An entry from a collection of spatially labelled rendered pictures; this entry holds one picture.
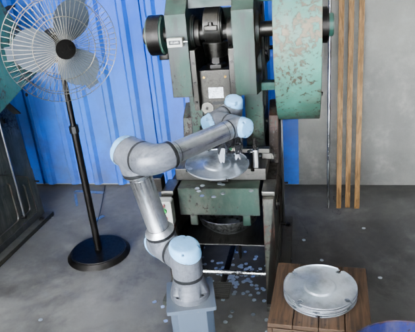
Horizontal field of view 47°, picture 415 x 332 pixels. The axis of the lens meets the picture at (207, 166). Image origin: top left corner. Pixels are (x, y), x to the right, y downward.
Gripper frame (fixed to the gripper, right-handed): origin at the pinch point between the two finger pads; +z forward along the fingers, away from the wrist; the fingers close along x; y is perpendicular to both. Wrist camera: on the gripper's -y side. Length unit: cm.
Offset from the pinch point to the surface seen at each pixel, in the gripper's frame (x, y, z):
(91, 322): -76, 20, 78
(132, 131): -27, -140, 95
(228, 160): 0.3, -0.2, 1.6
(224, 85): 6.1, -26.0, -20.8
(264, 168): 18.4, 1.4, 10.1
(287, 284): 8, 57, 21
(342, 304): 22, 74, 14
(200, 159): -11.1, -6.3, 3.9
